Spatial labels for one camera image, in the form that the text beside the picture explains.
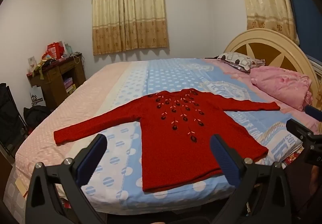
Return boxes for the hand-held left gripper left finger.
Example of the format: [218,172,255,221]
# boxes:
[25,134,108,224]

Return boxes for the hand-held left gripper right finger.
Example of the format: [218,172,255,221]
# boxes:
[210,134,306,224]

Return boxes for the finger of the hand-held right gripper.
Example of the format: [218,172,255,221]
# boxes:
[286,119,315,144]
[304,105,322,123]

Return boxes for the red knitted sweater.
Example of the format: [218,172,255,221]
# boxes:
[54,89,281,192]

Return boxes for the person's right forearm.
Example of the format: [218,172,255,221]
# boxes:
[311,165,322,194]

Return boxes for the red floral bedding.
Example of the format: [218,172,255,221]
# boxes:
[282,147,306,167]

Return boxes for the pink pillow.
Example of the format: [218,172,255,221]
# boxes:
[250,66,314,112]

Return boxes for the pink dotted mattress cover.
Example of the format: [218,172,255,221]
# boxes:
[5,62,141,211]

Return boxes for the black bag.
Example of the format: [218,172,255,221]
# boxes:
[24,105,52,129]

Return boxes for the pink box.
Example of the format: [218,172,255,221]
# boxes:
[62,77,76,94]

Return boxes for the white crown print bag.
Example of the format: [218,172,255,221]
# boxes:
[30,86,46,107]

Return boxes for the blue panel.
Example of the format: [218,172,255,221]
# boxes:
[282,0,322,63]

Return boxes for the brown wooden desk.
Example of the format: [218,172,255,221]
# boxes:
[26,55,87,111]

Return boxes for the black folding chair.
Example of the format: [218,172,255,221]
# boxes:
[0,83,29,157]

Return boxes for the cream wooden headboard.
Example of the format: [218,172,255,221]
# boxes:
[223,28,322,112]

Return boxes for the white brown patterned pillow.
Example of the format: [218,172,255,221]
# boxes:
[216,52,267,73]

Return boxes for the blue polka dot bedsheet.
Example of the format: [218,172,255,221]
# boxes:
[68,57,318,212]

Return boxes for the white greeting card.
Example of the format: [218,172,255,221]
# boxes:
[28,56,38,73]

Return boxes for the red gift bag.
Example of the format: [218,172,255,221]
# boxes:
[47,41,66,60]

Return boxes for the beige floral curtain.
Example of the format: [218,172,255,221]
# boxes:
[238,0,300,45]

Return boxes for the beige window curtain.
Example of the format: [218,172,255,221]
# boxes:
[91,0,169,56]

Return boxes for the yellow green cloth straps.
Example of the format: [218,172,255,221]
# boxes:
[33,59,55,80]

